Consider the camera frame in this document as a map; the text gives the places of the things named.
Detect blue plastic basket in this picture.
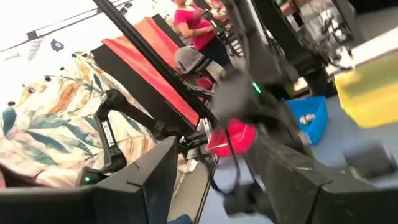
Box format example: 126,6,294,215
284,95,330,146

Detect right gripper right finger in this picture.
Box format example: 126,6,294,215
254,135,398,224

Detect gray office chair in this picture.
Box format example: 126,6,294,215
173,45,224,82

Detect wooden table side board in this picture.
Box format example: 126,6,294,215
351,26,398,67

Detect red plastic basket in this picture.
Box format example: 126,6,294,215
206,119,257,157

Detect yellow plastic bin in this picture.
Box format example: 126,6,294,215
334,51,398,129

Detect floral patterned sheet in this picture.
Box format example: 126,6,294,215
0,51,156,187

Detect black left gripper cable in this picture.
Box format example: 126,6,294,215
198,129,243,197

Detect red fabric panel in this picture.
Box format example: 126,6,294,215
101,17,215,127

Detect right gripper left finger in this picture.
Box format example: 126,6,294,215
0,136,178,224

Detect person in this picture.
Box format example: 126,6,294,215
172,0,233,68

